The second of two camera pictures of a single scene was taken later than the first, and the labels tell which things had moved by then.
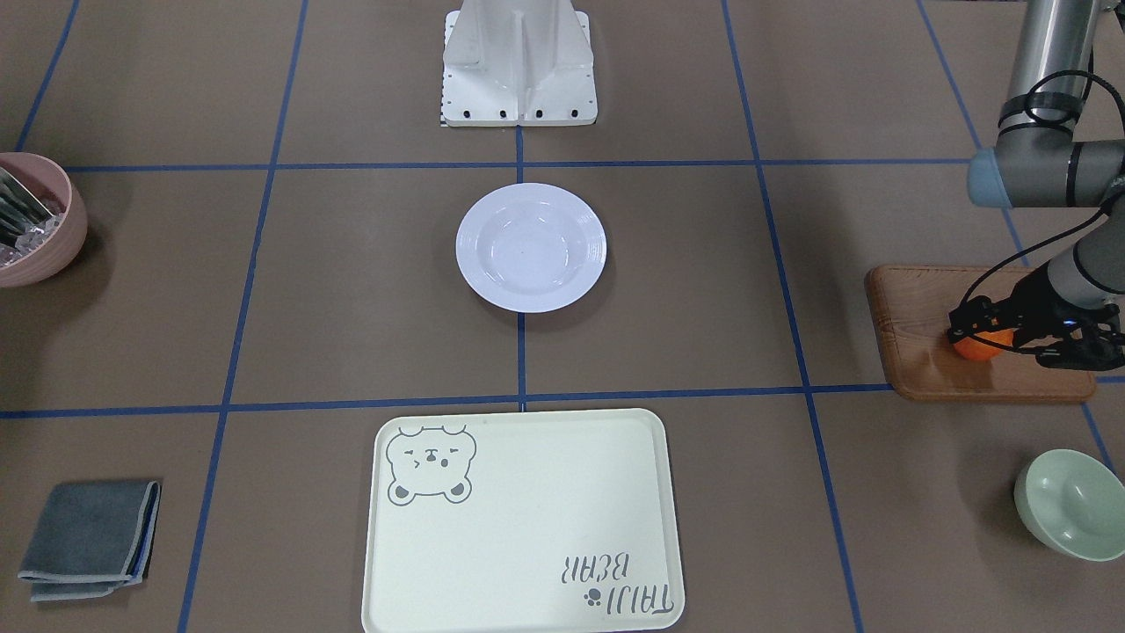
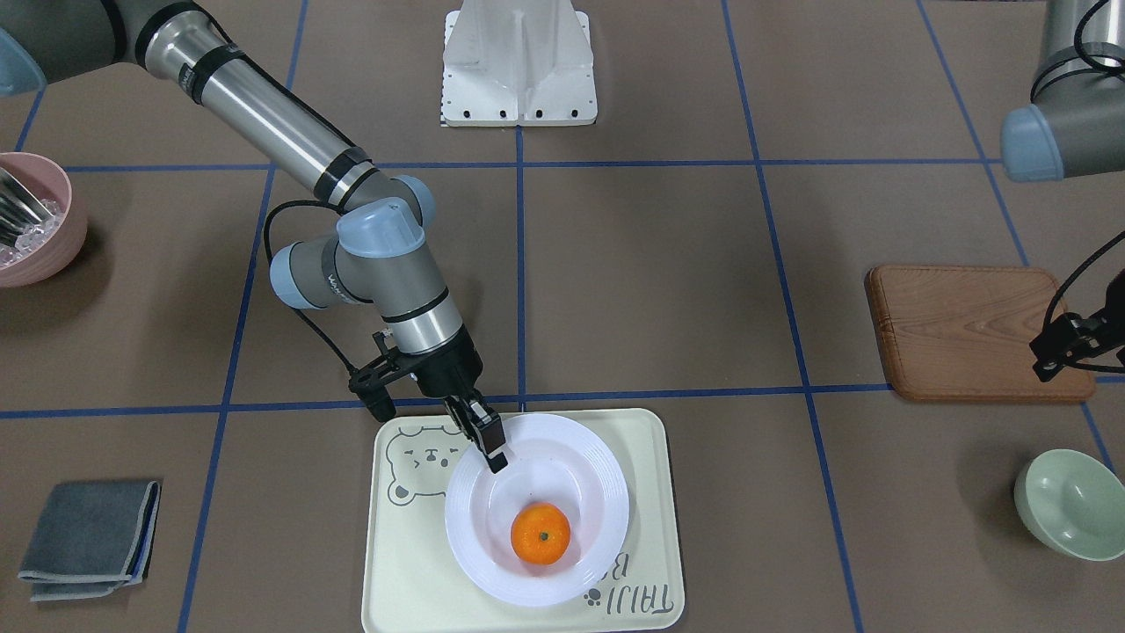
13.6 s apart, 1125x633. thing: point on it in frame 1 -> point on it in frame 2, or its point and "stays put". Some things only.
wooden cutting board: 915,304 stays put
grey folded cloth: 91,538 stays put
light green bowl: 1074,503 stays put
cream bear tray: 522,521 stays put
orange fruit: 976,349 -> 540,534
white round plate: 531,247 -> 550,460
